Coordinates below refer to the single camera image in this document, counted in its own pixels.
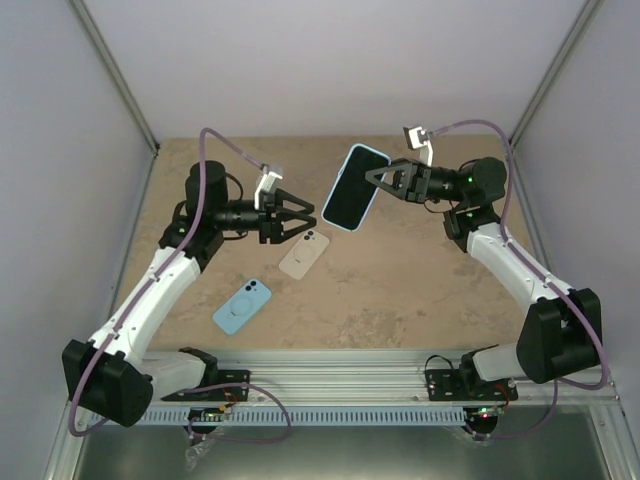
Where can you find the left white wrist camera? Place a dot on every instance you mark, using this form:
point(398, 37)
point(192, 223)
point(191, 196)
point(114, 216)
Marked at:
point(270, 175)

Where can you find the clear plastic bag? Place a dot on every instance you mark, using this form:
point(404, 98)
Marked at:
point(196, 450)

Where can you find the blue phone case on table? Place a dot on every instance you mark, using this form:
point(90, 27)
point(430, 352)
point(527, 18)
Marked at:
point(242, 306)

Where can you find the aluminium rail frame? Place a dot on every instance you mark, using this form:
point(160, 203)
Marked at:
point(369, 262)

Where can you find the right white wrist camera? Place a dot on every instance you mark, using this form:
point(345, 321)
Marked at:
point(418, 138)

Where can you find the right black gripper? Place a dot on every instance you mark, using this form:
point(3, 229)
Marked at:
point(411, 181)

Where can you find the aluminium corner post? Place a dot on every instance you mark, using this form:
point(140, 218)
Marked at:
point(113, 71)
point(566, 49)

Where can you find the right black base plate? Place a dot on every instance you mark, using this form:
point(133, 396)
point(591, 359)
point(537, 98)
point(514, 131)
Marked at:
point(445, 382)

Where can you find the light blue phone case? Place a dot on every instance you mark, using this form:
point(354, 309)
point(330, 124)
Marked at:
point(367, 212)

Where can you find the right circuit board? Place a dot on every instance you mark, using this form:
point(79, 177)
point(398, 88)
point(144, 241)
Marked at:
point(485, 413)

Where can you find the blue slotted cable duct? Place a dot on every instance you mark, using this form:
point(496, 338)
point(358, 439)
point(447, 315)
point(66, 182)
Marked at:
point(310, 416)

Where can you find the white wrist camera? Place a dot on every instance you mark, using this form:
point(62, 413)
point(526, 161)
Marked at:
point(270, 175)
point(418, 138)

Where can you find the circuit board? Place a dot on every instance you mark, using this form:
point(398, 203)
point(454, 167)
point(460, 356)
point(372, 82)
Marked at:
point(485, 413)
point(210, 414)

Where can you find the left aluminium corner post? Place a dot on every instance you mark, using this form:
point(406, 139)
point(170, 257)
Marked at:
point(113, 71)

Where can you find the right aluminium corner post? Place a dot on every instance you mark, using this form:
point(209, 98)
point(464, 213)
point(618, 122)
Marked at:
point(566, 49)

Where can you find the beige phone case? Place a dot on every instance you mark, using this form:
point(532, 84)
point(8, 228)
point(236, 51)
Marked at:
point(305, 252)

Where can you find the left circuit board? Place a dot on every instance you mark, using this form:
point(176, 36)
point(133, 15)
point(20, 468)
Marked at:
point(210, 414)

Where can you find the black smartphone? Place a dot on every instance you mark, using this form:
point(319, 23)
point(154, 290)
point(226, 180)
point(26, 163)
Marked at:
point(352, 192)

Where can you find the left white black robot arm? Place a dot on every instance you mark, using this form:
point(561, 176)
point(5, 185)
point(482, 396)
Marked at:
point(109, 374)

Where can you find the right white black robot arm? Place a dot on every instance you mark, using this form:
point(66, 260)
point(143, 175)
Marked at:
point(561, 333)

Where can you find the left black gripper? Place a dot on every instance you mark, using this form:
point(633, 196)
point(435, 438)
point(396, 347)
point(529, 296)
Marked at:
point(271, 227)

